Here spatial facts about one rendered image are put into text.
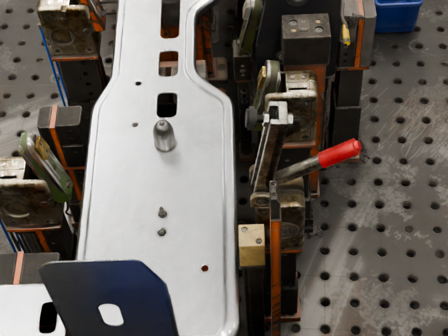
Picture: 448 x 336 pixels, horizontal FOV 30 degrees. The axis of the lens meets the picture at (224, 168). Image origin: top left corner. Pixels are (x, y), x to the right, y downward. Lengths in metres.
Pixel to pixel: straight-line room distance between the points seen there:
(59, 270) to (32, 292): 0.38
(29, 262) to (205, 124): 0.33
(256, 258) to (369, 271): 0.42
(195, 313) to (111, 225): 0.18
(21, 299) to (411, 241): 0.70
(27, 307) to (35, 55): 0.82
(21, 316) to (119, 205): 0.21
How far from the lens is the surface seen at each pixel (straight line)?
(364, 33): 1.34
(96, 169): 1.25
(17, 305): 1.16
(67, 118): 1.33
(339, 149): 1.07
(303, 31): 1.23
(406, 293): 1.47
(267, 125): 1.01
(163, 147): 1.24
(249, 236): 1.08
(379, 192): 1.57
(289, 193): 1.13
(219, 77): 1.73
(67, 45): 1.48
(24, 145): 1.15
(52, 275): 0.79
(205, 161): 1.23
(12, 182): 1.21
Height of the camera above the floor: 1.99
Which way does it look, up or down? 54 degrees down
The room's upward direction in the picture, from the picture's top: 5 degrees counter-clockwise
